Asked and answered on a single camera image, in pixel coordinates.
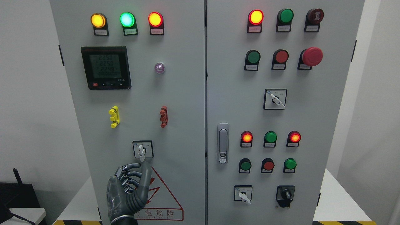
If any red lit indicator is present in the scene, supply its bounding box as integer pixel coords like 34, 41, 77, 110
286, 131, 302, 147
240, 131, 253, 147

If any grey cabinet door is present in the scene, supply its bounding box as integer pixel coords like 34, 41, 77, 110
206, 0, 365, 225
50, 0, 206, 225

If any black digital power meter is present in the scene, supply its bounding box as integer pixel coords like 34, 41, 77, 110
81, 46, 131, 90

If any red indicator light right door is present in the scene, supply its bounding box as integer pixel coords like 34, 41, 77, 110
247, 9, 264, 33

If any red indicator light top left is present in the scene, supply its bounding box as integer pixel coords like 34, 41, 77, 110
148, 12, 164, 35

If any silver door lock handle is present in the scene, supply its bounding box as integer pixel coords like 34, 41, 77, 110
217, 122, 229, 164

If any green push button top row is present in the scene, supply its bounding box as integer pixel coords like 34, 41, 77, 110
276, 8, 294, 32

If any red lit indicator lower left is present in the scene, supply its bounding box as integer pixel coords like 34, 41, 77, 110
240, 131, 253, 147

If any black rotary knob switch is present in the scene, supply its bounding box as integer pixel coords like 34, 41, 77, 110
276, 185, 295, 208

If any grey cabinet left door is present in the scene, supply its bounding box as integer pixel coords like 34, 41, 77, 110
50, 0, 206, 225

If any white rotary switch bottom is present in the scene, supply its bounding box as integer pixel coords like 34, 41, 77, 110
234, 185, 253, 205

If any grey cabinet right door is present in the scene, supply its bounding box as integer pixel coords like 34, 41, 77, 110
206, 0, 365, 225

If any white rotary switch upper right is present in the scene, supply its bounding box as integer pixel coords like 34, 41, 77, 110
263, 88, 288, 110

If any white rotary switch door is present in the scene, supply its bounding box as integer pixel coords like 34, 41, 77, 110
132, 140, 154, 163

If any yellow indicator light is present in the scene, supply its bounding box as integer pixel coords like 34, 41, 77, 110
91, 13, 109, 36

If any white box bottom left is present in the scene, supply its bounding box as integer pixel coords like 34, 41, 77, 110
1, 208, 47, 225

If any green indicator lower middle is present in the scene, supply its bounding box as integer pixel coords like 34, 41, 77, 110
264, 131, 277, 148

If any red terminal clip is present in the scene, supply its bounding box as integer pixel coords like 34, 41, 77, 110
159, 106, 168, 128

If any yellow terminal clip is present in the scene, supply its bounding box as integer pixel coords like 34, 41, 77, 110
108, 106, 120, 128

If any red electric hazard warning sticker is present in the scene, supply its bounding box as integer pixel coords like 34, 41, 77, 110
134, 167, 184, 221

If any red push button second row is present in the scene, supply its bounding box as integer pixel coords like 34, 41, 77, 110
271, 49, 289, 70

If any green push button lower right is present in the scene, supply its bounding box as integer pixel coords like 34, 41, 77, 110
283, 158, 297, 174

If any red lit indicator lower right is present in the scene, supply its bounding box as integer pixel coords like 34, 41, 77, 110
286, 131, 302, 147

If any green push button second row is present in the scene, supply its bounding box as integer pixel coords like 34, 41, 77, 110
244, 50, 261, 71

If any small clear bulb light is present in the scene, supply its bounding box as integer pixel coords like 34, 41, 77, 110
154, 62, 166, 74

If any red emergency stop button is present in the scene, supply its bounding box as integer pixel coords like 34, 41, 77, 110
297, 47, 324, 70

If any red push button lower middle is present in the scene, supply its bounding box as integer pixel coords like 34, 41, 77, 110
261, 158, 275, 173

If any black device with antenna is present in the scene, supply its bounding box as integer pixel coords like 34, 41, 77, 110
0, 168, 47, 225

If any dark red buzzer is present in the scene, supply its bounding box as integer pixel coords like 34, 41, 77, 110
304, 8, 324, 32

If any white rotary switch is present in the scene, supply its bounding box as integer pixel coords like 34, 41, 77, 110
234, 185, 253, 205
263, 88, 288, 110

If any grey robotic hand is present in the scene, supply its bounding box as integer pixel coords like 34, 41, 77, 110
106, 161, 152, 222

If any green push button lower left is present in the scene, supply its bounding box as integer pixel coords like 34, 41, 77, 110
238, 158, 252, 173

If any green indicator light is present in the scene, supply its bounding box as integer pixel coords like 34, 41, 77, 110
120, 12, 138, 36

